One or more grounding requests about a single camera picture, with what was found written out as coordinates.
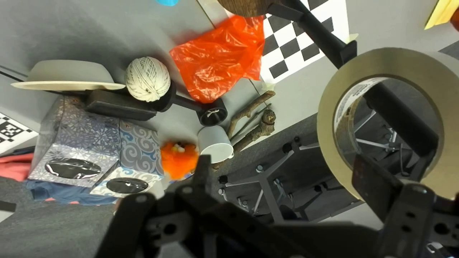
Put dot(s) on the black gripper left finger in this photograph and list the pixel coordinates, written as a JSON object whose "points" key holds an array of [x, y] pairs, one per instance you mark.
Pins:
{"points": [[204, 173]]}

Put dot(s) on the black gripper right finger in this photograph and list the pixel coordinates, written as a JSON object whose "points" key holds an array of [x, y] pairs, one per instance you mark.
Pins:
{"points": [[374, 188]]}

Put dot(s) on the beige masking tape roll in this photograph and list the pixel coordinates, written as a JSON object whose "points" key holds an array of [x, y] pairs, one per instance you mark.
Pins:
{"points": [[331, 95]]}

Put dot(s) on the orange fuzzy ball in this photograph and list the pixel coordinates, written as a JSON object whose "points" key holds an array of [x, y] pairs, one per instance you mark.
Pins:
{"points": [[180, 160]]}

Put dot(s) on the white mug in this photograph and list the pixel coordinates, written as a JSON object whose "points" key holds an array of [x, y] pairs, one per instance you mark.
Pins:
{"points": [[216, 141]]}

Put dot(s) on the black metal chair base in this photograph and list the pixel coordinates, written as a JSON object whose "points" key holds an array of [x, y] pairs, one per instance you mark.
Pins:
{"points": [[273, 177]]}

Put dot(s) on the long brown wooden branch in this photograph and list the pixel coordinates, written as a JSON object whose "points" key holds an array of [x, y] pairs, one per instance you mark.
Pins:
{"points": [[260, 131]]}

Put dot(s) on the thick brown wooden branch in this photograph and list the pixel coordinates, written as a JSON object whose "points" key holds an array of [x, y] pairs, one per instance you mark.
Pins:
{"points": [[249, 112]]}

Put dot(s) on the orange plastic bag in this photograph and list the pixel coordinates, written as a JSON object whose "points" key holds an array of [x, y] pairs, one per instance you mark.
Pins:
{"points": [[216, 62]]}

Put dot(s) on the silver glitter tissue box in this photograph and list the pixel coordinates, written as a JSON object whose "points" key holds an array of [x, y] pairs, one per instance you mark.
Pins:
{"points": [[77, 138]]}

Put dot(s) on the blue cloth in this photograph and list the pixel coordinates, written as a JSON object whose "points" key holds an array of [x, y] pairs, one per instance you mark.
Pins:
{"points": [[62, 194]]}

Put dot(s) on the black white checkerboard sheet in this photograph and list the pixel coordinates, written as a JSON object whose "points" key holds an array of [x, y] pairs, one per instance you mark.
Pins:
{"points": [[292, 48]]}

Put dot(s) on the grey shallow bowl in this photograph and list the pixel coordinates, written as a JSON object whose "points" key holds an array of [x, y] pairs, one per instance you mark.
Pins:
{"points": [[67, 77]]}

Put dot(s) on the blue plastic spring clamp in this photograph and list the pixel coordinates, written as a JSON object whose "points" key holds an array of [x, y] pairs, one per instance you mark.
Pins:
{"points": [[167, 2]]}

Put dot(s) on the red cloth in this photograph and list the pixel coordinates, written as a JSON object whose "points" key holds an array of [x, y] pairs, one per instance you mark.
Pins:
{"points": [[15, 167]]}

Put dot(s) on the yellow sticky notes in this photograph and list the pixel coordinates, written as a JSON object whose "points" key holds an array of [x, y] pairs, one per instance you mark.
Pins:
{"points": [[443, 12]]}

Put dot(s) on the small marker tag sheet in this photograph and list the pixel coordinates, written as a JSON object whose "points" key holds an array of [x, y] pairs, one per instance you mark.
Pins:
{"points": [[12, 131]]}

